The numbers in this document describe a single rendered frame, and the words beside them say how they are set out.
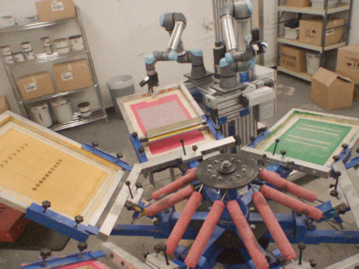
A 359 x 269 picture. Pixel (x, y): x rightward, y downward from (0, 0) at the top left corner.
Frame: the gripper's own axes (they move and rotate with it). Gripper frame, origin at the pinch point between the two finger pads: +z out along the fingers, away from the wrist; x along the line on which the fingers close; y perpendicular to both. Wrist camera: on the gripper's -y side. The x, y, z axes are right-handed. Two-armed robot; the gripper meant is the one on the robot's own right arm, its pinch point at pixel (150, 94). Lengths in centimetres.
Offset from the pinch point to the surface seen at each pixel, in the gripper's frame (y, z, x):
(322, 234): 38, -11, -166
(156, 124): -7.6, 1.2, -37.7
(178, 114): 11.9, 1.1, -33.5
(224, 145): 26, -5, -85
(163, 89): 11.1, -3.1, -1.6
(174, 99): 16.4, 0.7, -14.0
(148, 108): -7.4, 0.7, -17.0
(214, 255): -15, -8, -155
